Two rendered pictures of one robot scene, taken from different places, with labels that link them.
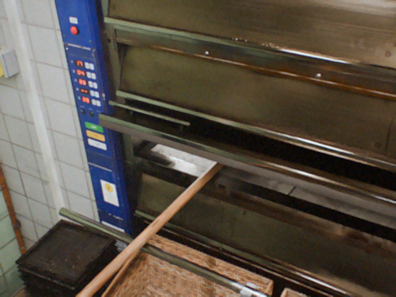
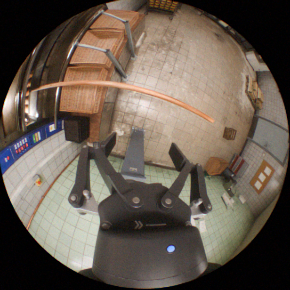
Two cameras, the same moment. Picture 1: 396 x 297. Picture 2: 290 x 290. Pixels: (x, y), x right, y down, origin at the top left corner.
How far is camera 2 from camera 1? 1.27 m
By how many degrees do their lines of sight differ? 54
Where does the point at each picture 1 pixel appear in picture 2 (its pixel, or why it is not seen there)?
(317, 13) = not seen: outside the picture
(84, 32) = (6, 153)
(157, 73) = (8, 115)
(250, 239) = (56, 73)
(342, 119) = not seen: outside the picture
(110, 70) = (14, 138)
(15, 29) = (25, 181)
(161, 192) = (46, 108)
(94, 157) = (44, 135)
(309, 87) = not seen: outside the picture
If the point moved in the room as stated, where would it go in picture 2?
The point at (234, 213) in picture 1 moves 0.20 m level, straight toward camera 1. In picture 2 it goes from (49, 79) to (60, 67)
